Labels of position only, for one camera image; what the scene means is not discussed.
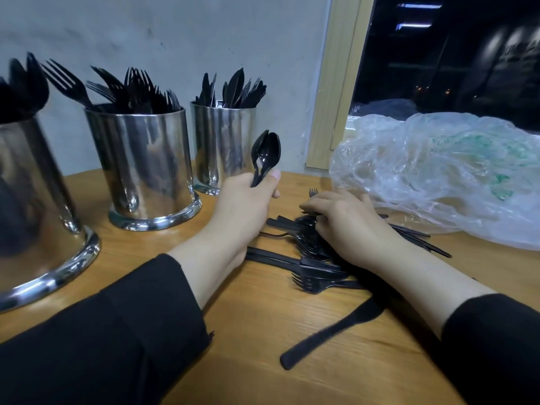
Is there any person's right hand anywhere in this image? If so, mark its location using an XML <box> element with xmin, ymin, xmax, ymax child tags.
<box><xmin>299</xmin><ymin>190</ymin><xmax>399</xmax><ymax>272</ymax></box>

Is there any person's left hand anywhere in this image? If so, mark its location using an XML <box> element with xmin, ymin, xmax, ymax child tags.
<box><xmin>205</xmin><ymin>170</ymin><xmax>282</xmax><ymax>254</ymax></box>

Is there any pile of black plastic cutlery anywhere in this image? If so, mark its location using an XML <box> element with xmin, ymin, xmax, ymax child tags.
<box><xmin>245</xmin><ymin>188</ymin><xmax>453</xmax><ymax>370</ymax></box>

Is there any black plastic spoon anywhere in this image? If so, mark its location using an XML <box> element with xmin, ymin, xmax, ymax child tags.
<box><xmin>262</xmin><ymin>132</ymin><xmax>283</xmax><ymax>179</ymax></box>
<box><xmin>250</xmin><ymin>129</ymin><xmax>271</xmax><ymax>188</ymax></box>

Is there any clear plastic bag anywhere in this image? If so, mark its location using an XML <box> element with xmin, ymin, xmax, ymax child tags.
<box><xmin>329</xmin><ymin>112</ymin><xmax>540</xmax><ymax>251</ymax></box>

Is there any bunch of black knives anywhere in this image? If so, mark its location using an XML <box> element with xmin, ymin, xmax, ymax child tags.
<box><xmin>194</xmin><ymin>68</ymin><xmax>268</xmax><ymax>110</ymax></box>

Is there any bunch of black forks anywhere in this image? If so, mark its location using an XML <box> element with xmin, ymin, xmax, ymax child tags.
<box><xmin>40</xmin><ymin>60</ymin><xmax>182</xmax><ymax>115</ymax></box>

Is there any bunch of black spoons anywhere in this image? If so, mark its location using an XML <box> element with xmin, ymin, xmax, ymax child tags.
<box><xmin>0</xmin><ymin>53</ymin><xmax>50</xmax><ymax>125</ymax></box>

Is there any person's left forearm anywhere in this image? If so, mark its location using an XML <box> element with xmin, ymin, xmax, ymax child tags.
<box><xmin>0</xmin><ymin>227</ymin><xmax>250</xmax><ymax>405</ymax></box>

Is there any person's right forearm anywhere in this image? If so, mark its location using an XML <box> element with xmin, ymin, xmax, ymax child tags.
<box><xmin>375</xmin><ymin>240</ymin><xmax>540</xmax><ymax>405</ymax></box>

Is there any dark parked car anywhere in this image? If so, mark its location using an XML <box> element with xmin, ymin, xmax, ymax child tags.
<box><xmin>353</xmin><ymin>98</ymin><xmax>419</xmax><ymax>122</ymax></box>

